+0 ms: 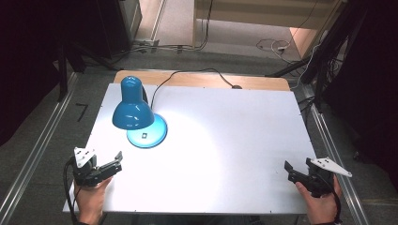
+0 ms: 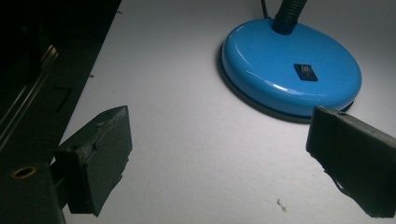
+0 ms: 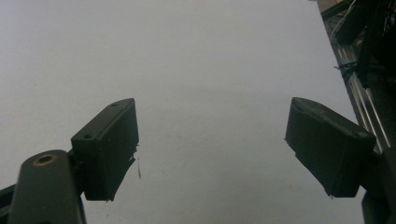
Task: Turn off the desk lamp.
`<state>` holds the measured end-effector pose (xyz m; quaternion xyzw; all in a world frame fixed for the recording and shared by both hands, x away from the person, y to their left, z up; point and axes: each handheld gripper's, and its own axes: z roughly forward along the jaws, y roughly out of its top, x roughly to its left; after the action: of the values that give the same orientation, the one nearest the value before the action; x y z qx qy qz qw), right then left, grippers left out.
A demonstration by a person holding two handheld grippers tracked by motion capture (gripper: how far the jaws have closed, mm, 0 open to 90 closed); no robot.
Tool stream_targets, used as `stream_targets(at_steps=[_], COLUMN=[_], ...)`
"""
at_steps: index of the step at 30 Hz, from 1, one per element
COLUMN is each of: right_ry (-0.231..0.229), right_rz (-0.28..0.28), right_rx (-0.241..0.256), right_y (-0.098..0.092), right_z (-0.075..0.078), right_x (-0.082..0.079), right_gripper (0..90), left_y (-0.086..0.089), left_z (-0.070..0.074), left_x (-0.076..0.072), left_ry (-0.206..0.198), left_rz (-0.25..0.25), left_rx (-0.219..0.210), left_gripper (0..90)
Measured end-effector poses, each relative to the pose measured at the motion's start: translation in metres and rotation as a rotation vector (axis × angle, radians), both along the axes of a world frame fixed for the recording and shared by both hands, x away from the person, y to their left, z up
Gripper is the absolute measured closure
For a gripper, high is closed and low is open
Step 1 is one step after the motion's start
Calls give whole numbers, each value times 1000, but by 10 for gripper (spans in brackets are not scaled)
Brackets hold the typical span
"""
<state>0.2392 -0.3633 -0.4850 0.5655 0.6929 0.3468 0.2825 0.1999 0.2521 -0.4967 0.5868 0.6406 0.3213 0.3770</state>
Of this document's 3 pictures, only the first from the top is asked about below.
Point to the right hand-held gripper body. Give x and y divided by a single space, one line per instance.
322 175

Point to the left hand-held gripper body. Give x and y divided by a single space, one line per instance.
84 156

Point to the blue desk lamp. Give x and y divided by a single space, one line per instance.
133 114

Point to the person's right hand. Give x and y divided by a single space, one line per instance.
322 207

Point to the person's left hand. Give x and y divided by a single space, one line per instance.
92 198

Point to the black metal stand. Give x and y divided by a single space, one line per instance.
64 68

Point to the grey power strip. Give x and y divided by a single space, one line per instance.
147 43

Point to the black tripod stand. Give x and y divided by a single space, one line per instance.
325 47

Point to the black cabinet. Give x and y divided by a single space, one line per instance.
115 25

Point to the light wooden furniture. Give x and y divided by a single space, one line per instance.
259 12

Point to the metal floor rail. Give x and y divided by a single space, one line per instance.
34 140
336 156

